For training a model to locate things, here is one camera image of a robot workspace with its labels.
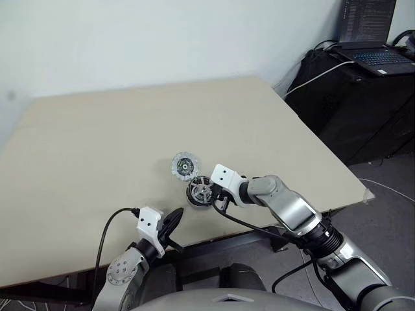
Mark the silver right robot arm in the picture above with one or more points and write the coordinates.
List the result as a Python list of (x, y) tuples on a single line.
[(291, 207)]

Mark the silver robot torso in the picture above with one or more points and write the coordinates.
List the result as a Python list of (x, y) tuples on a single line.
[(227, 301)]

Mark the transparent round gear disc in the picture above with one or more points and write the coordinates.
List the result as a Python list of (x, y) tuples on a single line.
[(185, 166)]

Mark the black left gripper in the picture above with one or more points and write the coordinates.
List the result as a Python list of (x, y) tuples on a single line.
[(163, 236)]

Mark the clear table corner tape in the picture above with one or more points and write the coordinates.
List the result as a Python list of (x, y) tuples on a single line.
[(368, 196)]

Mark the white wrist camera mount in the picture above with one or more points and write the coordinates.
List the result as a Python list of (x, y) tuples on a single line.
[(223, 176), (147, 223)]

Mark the black rotor with silver spokes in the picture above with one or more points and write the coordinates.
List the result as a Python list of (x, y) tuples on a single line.
[(200, 191)]

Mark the black open laptop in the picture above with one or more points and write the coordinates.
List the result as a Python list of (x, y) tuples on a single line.
[(366, 29)]

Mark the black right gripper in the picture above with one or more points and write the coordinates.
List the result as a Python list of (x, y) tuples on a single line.
[(222, 197)]

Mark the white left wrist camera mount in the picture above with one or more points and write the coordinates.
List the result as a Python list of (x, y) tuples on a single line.
[(147, 223)]

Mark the large black case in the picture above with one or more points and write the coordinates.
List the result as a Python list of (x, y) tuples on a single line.
[(350, 123)]

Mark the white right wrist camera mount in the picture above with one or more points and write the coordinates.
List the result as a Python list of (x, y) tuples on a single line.
[(223, 176)]

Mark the dark rounded shape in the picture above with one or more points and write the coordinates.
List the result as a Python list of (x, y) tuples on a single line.
[(241, 278)]

